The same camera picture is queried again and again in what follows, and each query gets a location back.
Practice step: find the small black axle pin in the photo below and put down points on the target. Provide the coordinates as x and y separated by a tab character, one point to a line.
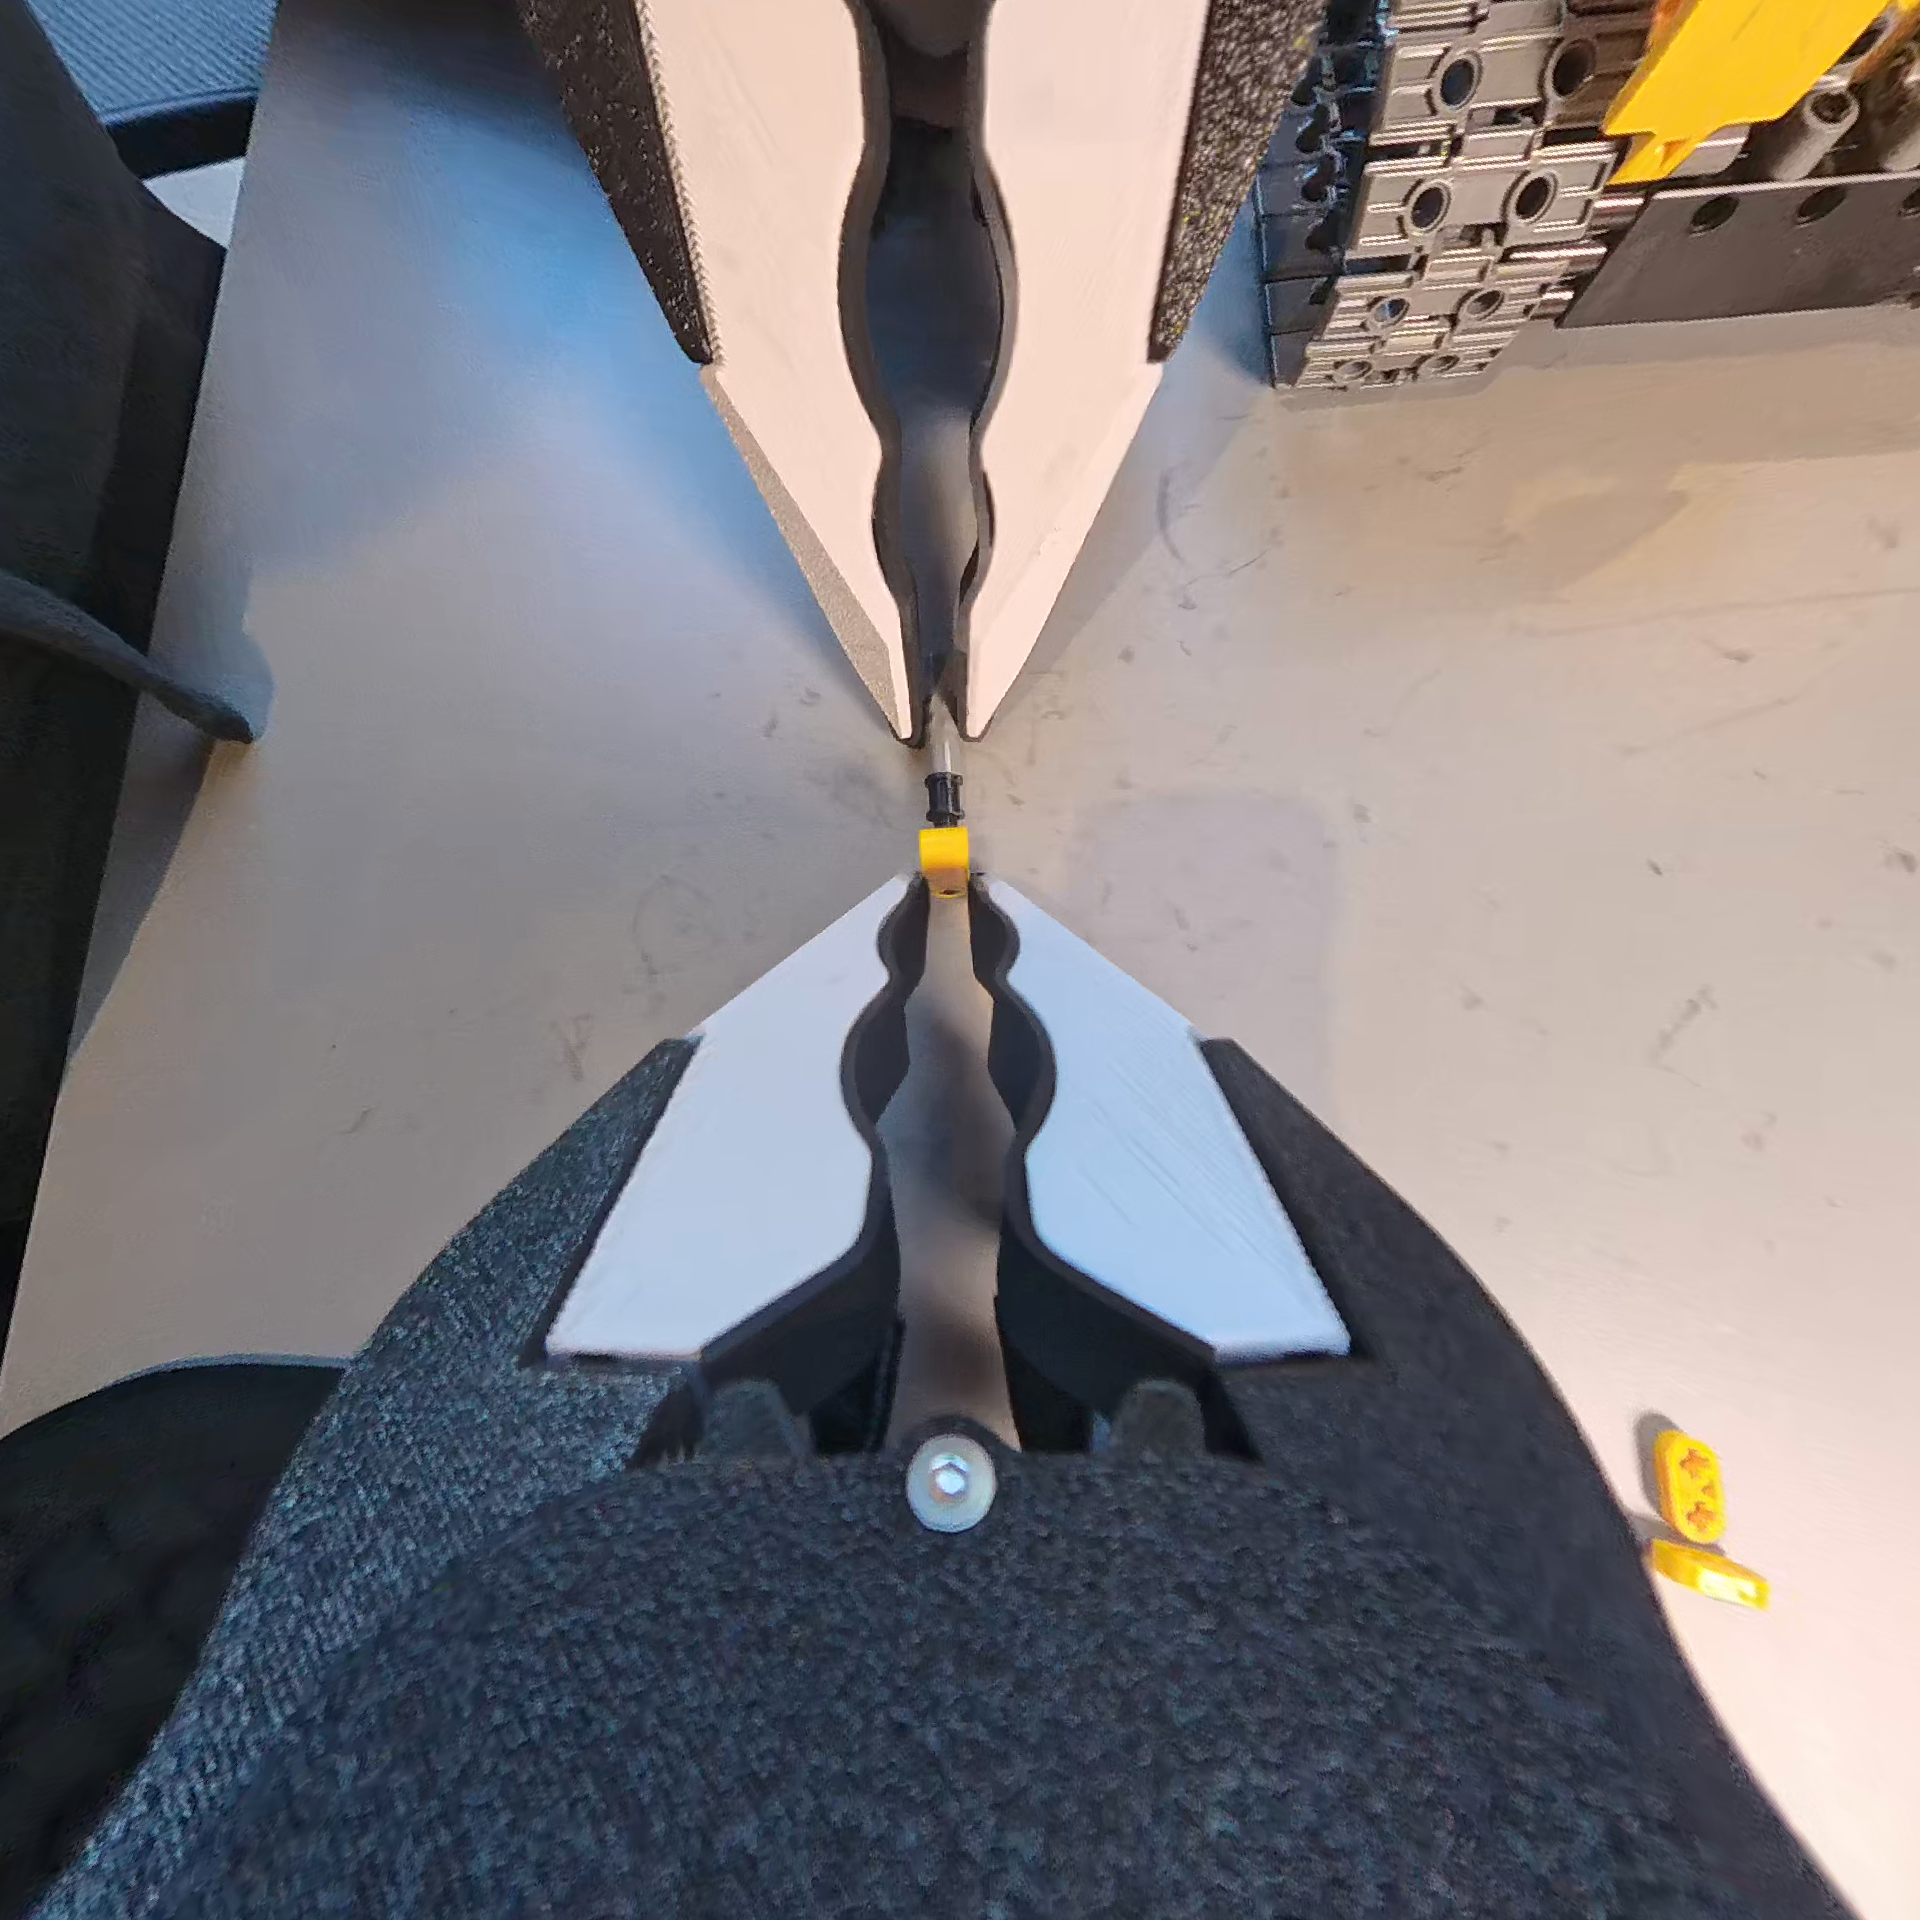
941	792

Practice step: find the yellow short beam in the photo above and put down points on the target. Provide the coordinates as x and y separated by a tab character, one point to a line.
944	860

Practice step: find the small yellow building piece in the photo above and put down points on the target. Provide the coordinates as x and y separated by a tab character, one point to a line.
1691	1487
1708	1575

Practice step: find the small grey axle connector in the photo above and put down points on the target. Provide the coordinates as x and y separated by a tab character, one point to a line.
944	748

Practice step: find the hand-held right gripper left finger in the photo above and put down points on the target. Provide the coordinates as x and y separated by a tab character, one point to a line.
721	1201

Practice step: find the black quilted pad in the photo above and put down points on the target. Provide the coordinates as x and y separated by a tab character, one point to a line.
135	1575

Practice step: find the grey toy track belt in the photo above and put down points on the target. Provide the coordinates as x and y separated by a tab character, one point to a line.
1440	197

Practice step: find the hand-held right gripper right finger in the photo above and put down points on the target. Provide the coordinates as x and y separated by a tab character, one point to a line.
1169	1201

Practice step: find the grey desk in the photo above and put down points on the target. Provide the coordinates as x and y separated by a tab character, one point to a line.
1499	900

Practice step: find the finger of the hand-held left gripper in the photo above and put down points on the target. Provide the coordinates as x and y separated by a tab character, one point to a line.
1095	227
766	227

